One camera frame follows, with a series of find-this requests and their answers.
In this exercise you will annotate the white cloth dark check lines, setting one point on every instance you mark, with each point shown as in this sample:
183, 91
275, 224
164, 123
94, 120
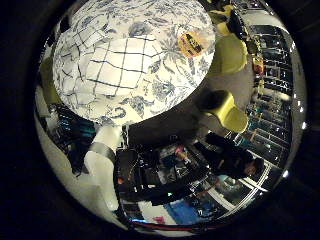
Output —
116, 66

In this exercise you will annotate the black equipment cart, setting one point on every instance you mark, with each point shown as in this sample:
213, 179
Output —
140, 176

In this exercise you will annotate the blue box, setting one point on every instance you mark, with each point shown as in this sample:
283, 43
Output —
181, 210

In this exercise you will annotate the blue floral white tablecloth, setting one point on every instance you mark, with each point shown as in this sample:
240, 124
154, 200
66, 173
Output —
173, 83

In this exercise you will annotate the person in dark clothes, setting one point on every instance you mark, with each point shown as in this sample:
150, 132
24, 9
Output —
233, 158

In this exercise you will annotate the yellow-green chair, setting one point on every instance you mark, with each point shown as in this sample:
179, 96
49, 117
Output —
230, 55
228, 111

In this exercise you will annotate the dark shelving rack with goods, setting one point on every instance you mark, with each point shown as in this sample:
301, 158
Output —
273, 83

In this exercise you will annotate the black bag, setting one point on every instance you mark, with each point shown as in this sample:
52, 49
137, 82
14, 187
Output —
237, 24

